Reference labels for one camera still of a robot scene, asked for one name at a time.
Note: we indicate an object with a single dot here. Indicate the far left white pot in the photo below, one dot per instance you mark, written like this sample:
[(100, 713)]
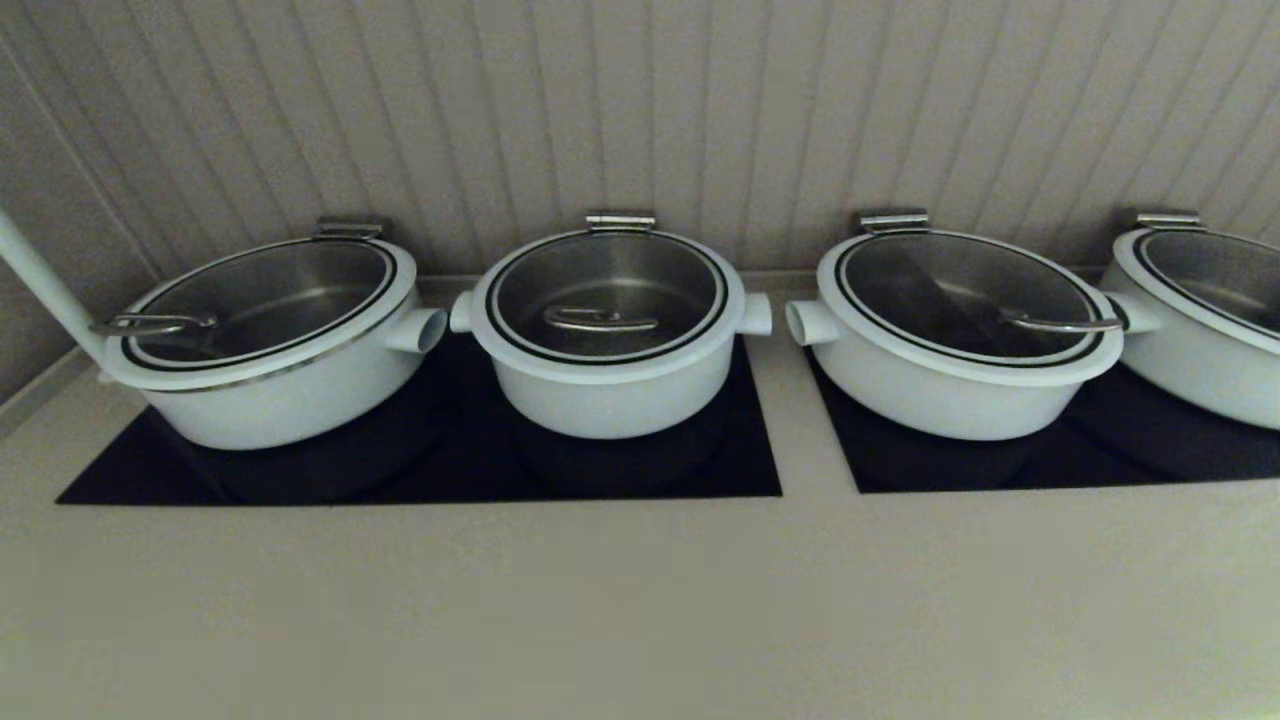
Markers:
[(260, 290)]

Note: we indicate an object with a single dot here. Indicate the white slanted pole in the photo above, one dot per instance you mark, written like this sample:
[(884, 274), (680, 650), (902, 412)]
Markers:
[(40, 278)]

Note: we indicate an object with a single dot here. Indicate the black glass cooktop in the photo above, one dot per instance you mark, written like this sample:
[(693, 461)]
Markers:
[(600, 470), (1120, 450)]

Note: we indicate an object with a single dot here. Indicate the glass lid with white rim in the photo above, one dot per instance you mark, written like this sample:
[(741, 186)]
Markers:
[(1230, 270), (610, 280)]

